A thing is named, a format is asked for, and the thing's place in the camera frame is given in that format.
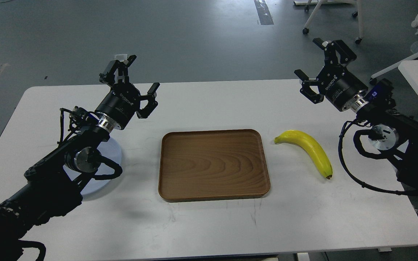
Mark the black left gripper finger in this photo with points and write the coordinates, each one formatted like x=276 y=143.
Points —
x=150 y=97
x=116 y=72

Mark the light blue plate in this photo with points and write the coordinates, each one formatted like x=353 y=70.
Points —
x=110 y=149

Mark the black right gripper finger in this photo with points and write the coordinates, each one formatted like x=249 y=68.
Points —
x=306 y=90
x=336 y=52

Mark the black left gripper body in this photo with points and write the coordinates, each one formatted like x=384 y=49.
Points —
x=120 y=104

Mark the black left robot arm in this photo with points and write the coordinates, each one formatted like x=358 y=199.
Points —
x=55 y=182

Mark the brown wooden tray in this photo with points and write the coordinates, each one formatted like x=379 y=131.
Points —
x=212 y=165

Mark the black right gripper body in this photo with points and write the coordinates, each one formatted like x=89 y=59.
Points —
x=340 y=86

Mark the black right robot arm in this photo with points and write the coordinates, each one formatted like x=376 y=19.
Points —
x=391 y=135

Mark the yellow banana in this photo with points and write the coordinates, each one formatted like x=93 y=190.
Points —
x=311 y=147

